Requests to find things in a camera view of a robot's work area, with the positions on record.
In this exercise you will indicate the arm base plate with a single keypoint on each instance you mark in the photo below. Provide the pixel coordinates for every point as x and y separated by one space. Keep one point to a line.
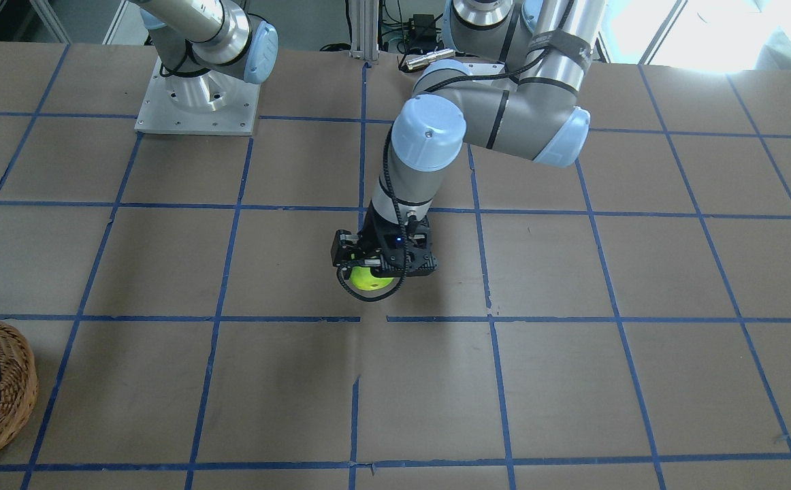
211 104

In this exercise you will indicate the wicker basket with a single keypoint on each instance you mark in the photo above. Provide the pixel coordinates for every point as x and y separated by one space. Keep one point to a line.
18 385

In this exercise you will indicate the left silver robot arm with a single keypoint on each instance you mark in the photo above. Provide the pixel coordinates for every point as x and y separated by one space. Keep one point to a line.
530 110

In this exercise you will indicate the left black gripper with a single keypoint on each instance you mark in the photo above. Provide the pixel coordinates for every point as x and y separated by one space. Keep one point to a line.
374 233

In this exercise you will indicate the green apple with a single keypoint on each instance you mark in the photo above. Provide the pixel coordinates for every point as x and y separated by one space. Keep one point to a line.
363 279

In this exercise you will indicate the silver metal cylinder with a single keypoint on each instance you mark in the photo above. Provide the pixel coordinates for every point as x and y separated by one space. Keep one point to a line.
412 65

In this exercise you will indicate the black power supply box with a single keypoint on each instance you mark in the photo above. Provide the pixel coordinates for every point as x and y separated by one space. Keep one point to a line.
422 31

